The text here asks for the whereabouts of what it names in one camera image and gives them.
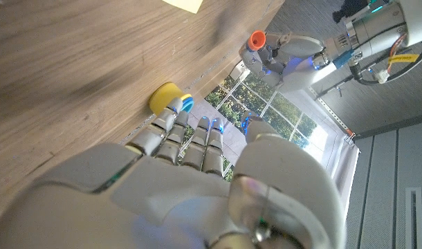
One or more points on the blue toy cup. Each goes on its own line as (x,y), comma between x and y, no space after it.
(189,103)

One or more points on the orange white glue stick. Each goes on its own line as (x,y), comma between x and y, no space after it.
(256,39)

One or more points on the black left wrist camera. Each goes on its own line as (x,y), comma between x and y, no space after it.
(349,8)

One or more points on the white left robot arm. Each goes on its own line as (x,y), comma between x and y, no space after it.
(418,17)

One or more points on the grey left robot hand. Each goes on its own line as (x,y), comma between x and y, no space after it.
(294,52)

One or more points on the yellow sticky note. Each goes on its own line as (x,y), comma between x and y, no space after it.
(186,4)

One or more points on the yellow toy cup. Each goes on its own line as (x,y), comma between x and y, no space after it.
(162,97)

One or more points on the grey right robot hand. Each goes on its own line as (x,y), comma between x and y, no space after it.
(162,200)

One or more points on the printed window forest backdrop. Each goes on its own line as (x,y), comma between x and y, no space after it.
(266,103)

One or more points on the white power strip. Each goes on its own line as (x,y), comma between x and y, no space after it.
(239,72)

